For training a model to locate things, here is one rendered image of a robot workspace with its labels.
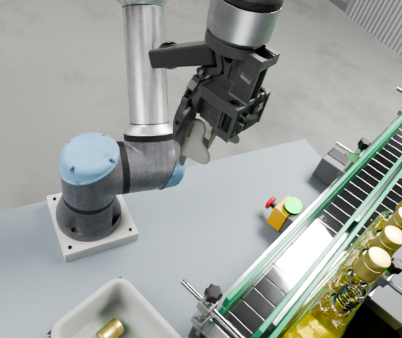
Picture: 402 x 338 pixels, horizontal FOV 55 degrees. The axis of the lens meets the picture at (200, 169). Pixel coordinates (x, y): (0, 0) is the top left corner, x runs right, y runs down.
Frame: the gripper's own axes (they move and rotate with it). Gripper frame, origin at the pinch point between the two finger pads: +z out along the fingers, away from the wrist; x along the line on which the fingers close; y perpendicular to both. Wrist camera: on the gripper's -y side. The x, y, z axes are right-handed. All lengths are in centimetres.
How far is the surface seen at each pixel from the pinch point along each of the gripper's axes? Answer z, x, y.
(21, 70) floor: 118, 65, -186
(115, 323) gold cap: 37.6, -15.3, 2.8
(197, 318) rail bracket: 27.5, -6.9, 14.7
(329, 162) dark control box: 35, 61, 9
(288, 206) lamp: 33.5, 34.9, 10.4
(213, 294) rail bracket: 17.0, -6.7, 15.2
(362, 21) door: 114, 391, -91
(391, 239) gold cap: 1.8, 12.0, 30.1
